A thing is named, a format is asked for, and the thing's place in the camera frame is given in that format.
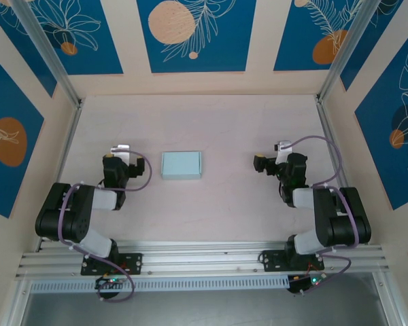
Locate blue poster white flower drawing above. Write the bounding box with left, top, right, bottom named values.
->
left=29, top=0, right=124, bottom=76

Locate short aluminium frame post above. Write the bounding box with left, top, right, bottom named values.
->
left=5, top=278, right=33, bottom=326
left=372, top=271, right=408, bottom=326

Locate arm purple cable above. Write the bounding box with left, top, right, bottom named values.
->
left=59, top=146, right=154, bottom=303
left=280, top=134, right=360, bottom=296

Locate blue poster white line drawing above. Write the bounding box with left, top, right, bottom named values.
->
left=339, top=0, right=408, bottom=92
left=0, top=0, right=58, bottom=99

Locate blue poster dark circle lily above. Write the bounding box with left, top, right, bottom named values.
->
left=354, top=32, right=408, bottom=211

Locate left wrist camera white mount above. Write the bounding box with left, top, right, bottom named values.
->
left=109, top=143, right=133, bottom=167

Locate light blue paper box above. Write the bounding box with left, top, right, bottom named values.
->
left=160, top=150, right=203, bottom=181

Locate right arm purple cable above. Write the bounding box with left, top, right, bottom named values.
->
left=280, top=134, right=360, bottom=296

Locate grey metal panel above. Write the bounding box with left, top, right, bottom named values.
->
left=20, top=273, right=397, bottom=326

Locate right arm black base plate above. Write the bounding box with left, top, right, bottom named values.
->
left=260, top=249, right=326, bottom=273

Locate blue poster fern orange circle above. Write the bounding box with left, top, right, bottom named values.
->
left=273, top=0, right=365, bottom=72

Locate aluminium mounting rail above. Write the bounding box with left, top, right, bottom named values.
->
left=15, top=240, right=392, bottom=280

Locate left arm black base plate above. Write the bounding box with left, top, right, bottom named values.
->
left=80, top=252, right=144, bottom=276

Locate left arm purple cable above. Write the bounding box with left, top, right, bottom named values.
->
left=59, top=146, right=154, bottom=303

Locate blue poster large peach circle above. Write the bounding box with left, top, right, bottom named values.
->
left=136, top=0, right=258, bottom=74

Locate aluminium side rail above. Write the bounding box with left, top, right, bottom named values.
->
left=313, top=95, right=367, bottom=245
left=35, top=98, right=86, bottom=253

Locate grey slotted cable duct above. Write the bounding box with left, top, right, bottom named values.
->
left=29, top=274, right=291, bottom=293

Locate blue poster orange disc lily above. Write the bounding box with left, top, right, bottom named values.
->
left=0, top=48, right=46, bottom=219

